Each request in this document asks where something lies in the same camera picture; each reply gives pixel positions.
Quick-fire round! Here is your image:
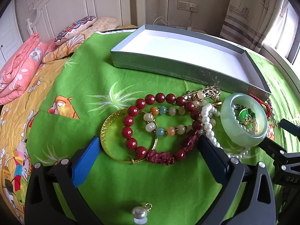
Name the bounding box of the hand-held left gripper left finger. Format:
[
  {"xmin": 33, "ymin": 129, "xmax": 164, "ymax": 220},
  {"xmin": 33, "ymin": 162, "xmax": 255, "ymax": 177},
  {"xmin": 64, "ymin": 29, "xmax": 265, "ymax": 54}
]
[{"xmin": 25, "ymin": 136, "xmax": 104, "ymax": 225}]

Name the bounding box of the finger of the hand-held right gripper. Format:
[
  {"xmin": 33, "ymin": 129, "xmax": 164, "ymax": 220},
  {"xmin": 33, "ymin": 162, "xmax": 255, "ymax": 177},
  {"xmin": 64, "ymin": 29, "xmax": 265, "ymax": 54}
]
[
  {"xmin": 280, "ymin": 119, "xmax": 300, "ymax": 135},
  {"xmin": 258, "ymin": 137, "xmax": 300, "ymax": 169}
]

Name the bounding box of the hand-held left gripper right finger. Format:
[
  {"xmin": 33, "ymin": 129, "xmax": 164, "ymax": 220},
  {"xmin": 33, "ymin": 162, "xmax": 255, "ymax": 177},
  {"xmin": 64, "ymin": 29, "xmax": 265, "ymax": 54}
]
[{"xmin": 197, "ymin": 135, "xmax": 277, "ymax": 225}]

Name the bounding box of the pale green jade bangle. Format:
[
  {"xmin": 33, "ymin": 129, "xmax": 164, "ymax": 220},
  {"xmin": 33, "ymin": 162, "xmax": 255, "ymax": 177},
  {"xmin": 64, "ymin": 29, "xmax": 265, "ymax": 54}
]
[{"xmin": 220, "ymin": 93, "xmax": 268, "ymax": 146}]

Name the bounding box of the white pearl necklace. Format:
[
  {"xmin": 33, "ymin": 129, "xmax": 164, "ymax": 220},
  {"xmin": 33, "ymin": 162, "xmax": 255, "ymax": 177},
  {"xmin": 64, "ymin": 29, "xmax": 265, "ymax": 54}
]
[{"xmin": 201, "ymin": 103, "xmax": 258, "ymax": 160}]

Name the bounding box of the gold bangle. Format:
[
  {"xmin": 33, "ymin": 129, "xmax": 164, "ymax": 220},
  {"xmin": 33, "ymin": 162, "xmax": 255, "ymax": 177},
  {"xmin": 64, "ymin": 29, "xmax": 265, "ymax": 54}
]
[{"xmin": 100, "ymin": 109, "xmax": 160, "ymax": 164}]

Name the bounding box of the red string bracelet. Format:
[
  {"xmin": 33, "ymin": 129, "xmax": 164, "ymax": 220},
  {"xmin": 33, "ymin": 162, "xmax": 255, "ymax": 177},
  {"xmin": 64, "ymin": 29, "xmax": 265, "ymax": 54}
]
[{"xmin": 250, "ymin": 93, "xmax": 272, "ymax": 113}]

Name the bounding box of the green pendant necklace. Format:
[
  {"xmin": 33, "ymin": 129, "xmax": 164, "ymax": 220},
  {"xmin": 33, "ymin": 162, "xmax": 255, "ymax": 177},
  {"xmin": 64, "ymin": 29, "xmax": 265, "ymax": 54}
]
[{"xmin": 234, "ymin": 104, "xmax": 258, "ymax": 134}]

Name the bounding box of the red bead bracelet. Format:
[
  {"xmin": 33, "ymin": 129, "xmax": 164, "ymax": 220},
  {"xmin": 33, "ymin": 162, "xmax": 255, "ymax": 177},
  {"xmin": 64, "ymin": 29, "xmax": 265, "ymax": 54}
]
[{"xmin": 121, "ymin": 93, "xmax": 204, "ymax": 166}]

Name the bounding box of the gold brooch pin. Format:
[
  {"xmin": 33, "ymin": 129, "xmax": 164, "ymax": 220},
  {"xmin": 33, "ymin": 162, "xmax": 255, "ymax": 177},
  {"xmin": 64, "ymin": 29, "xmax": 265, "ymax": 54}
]
[{"xmin": 181, "ymin": 86, "xmax": 222, "ymax": 104}]

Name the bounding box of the multicolour stone bead bracelet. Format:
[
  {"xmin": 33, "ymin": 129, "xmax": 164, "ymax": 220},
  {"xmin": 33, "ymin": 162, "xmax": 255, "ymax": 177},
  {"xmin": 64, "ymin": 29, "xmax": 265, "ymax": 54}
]
[{"xmin": 143, "ymin": 106, "xmax": 190, "ymax": 137}]

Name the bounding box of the grey cardboard box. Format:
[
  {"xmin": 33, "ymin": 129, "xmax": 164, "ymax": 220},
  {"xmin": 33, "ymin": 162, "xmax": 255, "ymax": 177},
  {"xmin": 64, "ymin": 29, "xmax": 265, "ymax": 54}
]
[{"xmin": 110, "ymin": 24, "xmax": 272, "ymax": 96}]

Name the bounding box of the white pearl pendant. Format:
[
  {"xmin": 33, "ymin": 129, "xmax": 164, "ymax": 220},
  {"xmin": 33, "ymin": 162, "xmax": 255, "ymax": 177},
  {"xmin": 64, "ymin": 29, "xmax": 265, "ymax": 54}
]
[{"xmin": 131, "ymin": 203, "xmax": 153, "ymax": 224}]

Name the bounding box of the green printed blanket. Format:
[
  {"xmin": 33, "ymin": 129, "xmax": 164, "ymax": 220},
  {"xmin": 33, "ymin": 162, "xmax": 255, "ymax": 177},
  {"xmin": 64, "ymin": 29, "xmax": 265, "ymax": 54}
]
[{"xmin": 14, "ymin": 30, "xmax": 300, "ymax": 225}]

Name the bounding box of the yellow printed bedsheet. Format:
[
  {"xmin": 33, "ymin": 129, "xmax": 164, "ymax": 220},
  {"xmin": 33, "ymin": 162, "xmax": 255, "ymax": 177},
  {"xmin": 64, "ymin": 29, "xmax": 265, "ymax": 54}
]
[{"xmin": 0, "ymin": 56, "xmax": 62, "ymax": 225}]

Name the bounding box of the peach patterned pillow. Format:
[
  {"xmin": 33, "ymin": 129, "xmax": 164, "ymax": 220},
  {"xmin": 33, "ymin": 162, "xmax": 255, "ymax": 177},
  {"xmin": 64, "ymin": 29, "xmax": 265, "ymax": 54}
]
[{"xmin": 42, "ymin": 17, "xmax": 121, "ymax": 64}]

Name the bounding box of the pink floral quilt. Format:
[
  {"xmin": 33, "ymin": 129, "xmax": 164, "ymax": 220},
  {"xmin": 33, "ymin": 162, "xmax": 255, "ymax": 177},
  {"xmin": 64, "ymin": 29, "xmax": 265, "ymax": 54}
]
[{"xmin": 0, "ymin": 33, "xmax": 57, "ymax": 105}]

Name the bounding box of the printed curtain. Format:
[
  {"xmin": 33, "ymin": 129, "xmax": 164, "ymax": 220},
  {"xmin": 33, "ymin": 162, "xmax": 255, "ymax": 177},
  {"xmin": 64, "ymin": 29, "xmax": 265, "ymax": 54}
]
[{"xmin": 220, "ymin": 0, "xmax": 291, "ymax": 52}]

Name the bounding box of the embroidered pillow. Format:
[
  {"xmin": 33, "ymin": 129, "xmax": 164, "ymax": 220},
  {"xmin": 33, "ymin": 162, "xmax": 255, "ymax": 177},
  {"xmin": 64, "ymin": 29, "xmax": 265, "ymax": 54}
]
[{"xmin": 54, "ymin": 16, "xmax": 97, "ymax": 45}]

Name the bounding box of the white door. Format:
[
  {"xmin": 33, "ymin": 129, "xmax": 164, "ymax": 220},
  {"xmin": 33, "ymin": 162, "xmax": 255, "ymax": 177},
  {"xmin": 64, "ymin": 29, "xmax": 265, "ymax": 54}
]
[{"xmin": 0, "ymin": 5, "xmax": 24, "ymax": 64}]

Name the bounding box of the white wooden headboard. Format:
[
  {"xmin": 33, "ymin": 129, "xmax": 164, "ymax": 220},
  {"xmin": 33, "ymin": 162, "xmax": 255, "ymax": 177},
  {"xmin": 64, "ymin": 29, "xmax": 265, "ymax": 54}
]
[{"xmin": 26, "ymin": 0, "xmax": 139, "ymax": 39}]

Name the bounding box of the white charger cable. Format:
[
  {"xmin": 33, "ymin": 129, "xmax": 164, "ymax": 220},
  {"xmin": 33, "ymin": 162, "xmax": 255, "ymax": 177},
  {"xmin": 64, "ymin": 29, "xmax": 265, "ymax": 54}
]
[{"xmin": 153, "ymin": 7, "xmax": 196, "ymax": 29}]

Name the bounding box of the wall socket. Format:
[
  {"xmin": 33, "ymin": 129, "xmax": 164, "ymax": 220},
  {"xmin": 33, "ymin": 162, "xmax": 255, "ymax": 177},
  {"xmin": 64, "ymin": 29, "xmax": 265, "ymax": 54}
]
[{"xmin": 177, "ymin": 1, "xmax": 198, "ymax": 12}]

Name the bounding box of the white wall pipe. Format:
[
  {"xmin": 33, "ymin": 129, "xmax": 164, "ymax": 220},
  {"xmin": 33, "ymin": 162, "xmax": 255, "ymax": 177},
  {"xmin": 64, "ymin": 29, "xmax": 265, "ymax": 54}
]
[{"xmin": 163, "ymin": 0, "xmax": 170, "ymax": 26}]

